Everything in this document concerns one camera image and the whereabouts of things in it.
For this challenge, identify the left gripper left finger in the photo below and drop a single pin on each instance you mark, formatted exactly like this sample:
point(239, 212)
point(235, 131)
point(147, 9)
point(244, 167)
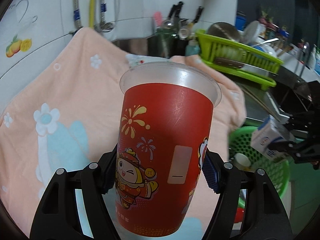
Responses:
point(57, 215)

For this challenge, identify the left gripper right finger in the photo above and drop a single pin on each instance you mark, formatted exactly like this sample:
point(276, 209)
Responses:
point(264, 216)

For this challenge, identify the white paper cup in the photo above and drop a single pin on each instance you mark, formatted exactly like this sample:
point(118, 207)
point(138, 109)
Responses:
point(242, 162)

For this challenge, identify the red cartoon paper cup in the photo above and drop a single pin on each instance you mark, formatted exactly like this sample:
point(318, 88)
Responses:
point(163, 137)

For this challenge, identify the red plastic stool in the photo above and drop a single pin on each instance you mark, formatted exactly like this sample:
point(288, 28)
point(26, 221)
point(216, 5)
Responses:
point(239, 215)

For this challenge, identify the green perforated waste basket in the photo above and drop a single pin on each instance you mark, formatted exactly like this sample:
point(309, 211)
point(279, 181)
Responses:
point(279, 173)

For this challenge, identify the white bowl in rack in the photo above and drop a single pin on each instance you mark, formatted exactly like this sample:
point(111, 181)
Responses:
point(251, 32)

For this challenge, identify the lime green dish rack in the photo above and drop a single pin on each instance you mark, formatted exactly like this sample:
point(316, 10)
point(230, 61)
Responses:
point(213, 47)

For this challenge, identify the steel bowl in rack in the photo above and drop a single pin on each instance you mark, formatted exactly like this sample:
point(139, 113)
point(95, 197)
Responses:
point(224, 30)

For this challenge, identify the peach flower-pattern towel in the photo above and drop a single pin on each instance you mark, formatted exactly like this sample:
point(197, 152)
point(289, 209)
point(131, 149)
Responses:
point(69, 116)

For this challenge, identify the knife block with knives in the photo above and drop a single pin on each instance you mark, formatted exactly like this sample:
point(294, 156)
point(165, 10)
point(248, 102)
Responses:
point(174, 36)

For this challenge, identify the white ceramic dish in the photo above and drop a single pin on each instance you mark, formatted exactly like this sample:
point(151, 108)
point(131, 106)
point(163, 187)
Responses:
point(135, 60)

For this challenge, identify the cleaver with wooden handle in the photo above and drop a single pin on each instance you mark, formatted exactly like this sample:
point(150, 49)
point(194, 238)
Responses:
point(244, 67)

